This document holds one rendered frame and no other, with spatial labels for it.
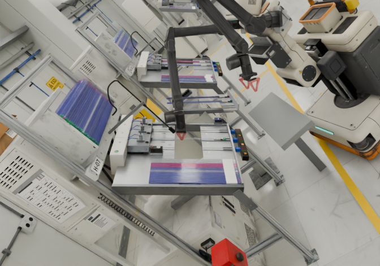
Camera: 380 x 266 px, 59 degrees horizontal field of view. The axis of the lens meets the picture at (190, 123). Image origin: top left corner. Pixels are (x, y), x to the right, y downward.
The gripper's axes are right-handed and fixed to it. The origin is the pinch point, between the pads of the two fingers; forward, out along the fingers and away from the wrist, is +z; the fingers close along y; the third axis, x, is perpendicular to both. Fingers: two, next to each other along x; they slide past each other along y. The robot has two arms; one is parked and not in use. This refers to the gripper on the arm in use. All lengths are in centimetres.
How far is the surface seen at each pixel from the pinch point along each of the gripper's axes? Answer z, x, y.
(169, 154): 0.1, -7.8, 17.2
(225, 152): 3.1, 27.4, 14.5
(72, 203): 6, -61, 49
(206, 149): 2.1, 15.5, 11.4
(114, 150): -10.6, -39.2, 24.7
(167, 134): 0.1, -9.6, -7.0
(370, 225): 34, 107, 53
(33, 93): 46, -184, -200
